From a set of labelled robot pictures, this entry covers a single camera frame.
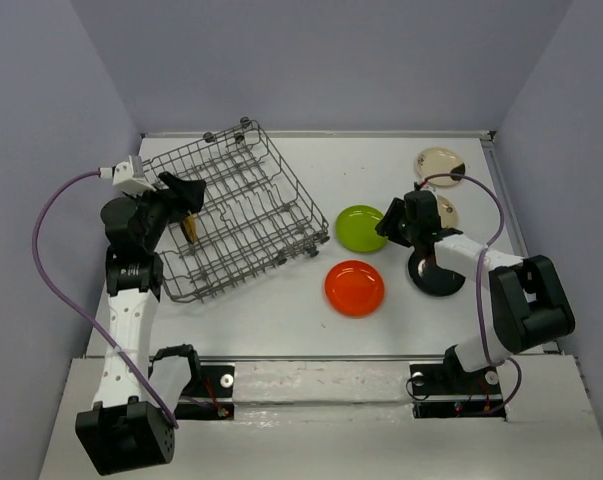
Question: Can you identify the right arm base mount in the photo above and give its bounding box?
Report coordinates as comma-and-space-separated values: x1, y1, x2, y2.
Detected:
405, 356, 507, 419

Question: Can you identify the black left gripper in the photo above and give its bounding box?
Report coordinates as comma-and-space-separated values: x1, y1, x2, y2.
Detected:
123, 172, 206, 252

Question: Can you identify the cream plate with black spot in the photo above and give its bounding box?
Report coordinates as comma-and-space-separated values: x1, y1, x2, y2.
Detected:
415, 147, 466, 187

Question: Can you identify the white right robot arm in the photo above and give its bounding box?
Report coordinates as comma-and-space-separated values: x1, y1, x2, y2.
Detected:
375, 190, 576, 392

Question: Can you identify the lime green plate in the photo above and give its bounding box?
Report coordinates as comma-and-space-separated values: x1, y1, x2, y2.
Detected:
335, 205, 387, 253

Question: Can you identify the yellow patterned plate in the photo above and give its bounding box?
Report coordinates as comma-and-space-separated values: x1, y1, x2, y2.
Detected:
180, 214, 198, 245

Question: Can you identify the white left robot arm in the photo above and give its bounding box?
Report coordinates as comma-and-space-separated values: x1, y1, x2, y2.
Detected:
75, 172, 206, 476

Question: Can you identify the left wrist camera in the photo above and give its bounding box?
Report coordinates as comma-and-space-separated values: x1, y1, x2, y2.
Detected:
98, 155, 155, 197

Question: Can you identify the grey wire dish rack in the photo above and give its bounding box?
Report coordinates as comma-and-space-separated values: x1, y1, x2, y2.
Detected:
143, 117, 330, 303

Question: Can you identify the orange plate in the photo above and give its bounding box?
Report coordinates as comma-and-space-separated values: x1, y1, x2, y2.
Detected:
324, 260, 385, 318

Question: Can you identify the cream floral plate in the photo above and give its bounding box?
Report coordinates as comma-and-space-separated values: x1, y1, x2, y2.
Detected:
436, 195, 459, 228

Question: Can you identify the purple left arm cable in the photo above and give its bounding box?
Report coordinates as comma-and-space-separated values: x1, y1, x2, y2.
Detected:
33, 169, 222, 426

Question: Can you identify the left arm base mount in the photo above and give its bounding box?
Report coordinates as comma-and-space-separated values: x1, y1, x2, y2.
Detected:
148, 344, 235, 421

